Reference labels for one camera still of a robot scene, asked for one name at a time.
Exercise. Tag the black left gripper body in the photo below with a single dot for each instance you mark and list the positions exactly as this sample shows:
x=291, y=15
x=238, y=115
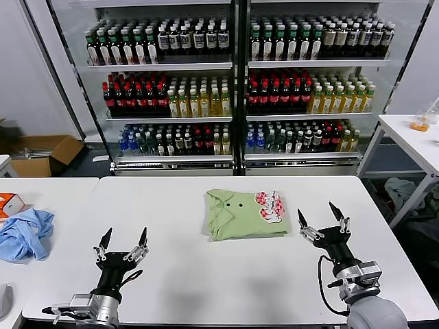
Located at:
x=115, y=267

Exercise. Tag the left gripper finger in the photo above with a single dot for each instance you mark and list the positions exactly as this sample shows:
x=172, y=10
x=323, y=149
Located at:
x=106, y=240
x=143, y=240

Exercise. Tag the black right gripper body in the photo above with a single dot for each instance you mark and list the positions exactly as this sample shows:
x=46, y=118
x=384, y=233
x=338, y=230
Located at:
x=336, y=243

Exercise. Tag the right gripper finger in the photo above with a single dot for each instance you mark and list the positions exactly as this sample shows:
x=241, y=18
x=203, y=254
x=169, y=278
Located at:
x=303, y=224
x=337, y=213

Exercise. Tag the green polo shirt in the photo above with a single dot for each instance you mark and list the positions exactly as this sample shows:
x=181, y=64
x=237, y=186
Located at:
x=240, y=222

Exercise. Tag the black plastic basket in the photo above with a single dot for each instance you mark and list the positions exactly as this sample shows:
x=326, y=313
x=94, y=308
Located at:
x=379, y=202

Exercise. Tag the grey cloth pile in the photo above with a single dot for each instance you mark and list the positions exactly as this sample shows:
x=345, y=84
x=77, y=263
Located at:
x=401, y=192

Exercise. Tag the small yellow juice bottle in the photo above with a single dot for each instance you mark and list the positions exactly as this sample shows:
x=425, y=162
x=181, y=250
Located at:
x=226, y=146
x=354, y=143
x=217, y=146
x=344, y=143

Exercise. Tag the small red-cap cola bottle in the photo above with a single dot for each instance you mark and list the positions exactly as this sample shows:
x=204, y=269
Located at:
x=198, y=145
x=336, y=141
x=208, y=145
x=326, y=141

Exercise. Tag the dark tea bottle white label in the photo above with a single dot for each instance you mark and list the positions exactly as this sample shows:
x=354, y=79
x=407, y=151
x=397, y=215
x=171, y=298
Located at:
x=179, y=146
x=188, y=146
x=317, y=142
x=307, y=142

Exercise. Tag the white-cap dark bottle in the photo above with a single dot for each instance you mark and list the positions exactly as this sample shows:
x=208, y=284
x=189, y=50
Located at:
x=169, y=147
x=299, y=144
x=160, y=147
x=289, y=144

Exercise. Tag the white flat floor object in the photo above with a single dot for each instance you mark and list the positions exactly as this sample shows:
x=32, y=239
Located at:
x=100, y=158

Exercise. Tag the crumpled light blue shirt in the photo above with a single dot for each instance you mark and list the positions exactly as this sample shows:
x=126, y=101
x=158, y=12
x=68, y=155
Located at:
x=24, y=236

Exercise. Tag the clear green water bottle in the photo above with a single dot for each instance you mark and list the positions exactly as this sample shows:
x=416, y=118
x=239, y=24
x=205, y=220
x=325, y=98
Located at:
x=142, y=147
x=271, y=144
x=151, y=147
x=280, y=144

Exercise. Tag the blue drink bottle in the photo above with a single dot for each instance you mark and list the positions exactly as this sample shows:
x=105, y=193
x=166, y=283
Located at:
x=260, y=144
x=133, y=147
x=122, y=147
x=250, y=144

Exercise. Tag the orange and white box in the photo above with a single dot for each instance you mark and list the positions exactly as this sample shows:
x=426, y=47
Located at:
x=10, y=205

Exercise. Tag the white side table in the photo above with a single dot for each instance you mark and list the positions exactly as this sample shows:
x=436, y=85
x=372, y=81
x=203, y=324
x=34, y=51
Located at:
x=401, y=132

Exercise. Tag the open cardboard box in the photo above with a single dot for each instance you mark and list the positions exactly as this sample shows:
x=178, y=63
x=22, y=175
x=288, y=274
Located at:
x=31, y=168

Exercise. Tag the grey rounded object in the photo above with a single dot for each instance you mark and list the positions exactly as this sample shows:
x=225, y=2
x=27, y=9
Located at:
x=5, y=301

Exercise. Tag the glass beaker orange liquid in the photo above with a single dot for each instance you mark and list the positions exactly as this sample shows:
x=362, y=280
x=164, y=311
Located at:
x=419, y=126

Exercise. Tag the small white table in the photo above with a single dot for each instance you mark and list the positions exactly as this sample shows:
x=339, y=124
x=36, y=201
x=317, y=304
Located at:
x=4, y=164

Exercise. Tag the glass beverage display cabinet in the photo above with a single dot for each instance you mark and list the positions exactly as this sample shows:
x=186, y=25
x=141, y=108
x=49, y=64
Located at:
x=308, y=63
x=164, y=66

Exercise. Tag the green-cap dark tea bottle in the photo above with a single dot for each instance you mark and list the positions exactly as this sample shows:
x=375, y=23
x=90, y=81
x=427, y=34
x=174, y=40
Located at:
x=279, y=48
x=304, y=48
x=114, y=51
x=292, y=48
x=254, y=48
x=267, y=48
x=126, y=51
x=316, y=48
x=92, y=51
x=103, y=51
x=139, y=51
x=151, y=51

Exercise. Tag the dark bottle beige label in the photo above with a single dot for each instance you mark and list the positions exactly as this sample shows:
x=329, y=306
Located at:
x=340, y=38
x=328, y=39

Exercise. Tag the dark bottle blue-white label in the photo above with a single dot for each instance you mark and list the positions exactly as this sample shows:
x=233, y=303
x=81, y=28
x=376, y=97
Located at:
x=223, y=40
x=163, y=42
x=174, y=42
x=210, y=41
x=352, y=38
x=364, y=38
x=185, y=42
x=198, y=41
x=376, y=38
x=387, y=38

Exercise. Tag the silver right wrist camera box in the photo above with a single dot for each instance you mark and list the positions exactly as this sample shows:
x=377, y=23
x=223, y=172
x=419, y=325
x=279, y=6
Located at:
x=369, y=274

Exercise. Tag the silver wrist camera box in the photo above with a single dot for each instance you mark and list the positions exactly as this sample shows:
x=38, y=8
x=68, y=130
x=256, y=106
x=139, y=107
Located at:
x=369, y=274
x=80, y=302

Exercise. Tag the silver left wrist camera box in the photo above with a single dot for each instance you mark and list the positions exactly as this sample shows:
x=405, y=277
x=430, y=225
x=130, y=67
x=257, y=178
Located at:
x=80, y=302

